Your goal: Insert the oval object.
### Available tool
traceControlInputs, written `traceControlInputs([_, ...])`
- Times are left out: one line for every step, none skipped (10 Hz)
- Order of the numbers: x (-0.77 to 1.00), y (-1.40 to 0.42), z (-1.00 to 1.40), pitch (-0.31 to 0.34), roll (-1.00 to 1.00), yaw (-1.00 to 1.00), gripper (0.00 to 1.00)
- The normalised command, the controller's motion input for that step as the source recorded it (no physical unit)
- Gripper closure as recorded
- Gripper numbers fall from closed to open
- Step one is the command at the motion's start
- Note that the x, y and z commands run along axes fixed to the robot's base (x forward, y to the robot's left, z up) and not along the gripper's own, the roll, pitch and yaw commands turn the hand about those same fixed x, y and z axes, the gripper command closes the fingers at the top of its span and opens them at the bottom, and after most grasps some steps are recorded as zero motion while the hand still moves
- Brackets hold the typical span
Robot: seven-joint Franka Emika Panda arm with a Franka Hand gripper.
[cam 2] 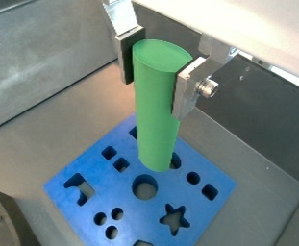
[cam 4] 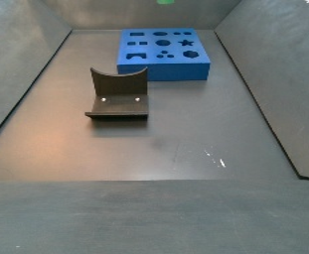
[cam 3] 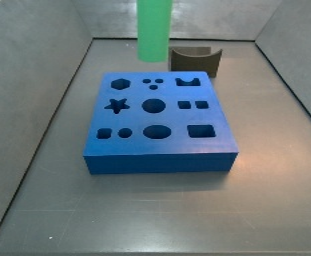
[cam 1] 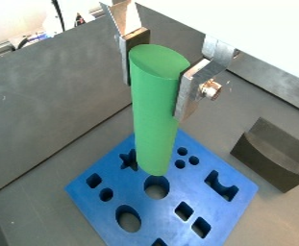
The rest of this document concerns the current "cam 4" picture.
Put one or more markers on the black curved holder stand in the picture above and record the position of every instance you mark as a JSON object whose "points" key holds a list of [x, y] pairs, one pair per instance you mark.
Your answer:
{"points": [[120, 95]]}

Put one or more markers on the blue shape sorter block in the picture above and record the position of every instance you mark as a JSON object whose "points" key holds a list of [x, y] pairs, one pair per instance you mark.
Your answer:
{"points": [[168, 51]]}

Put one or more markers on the green tape piece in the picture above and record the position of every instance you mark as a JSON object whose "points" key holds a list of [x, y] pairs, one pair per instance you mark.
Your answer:
{"points": [[164, 2]]}

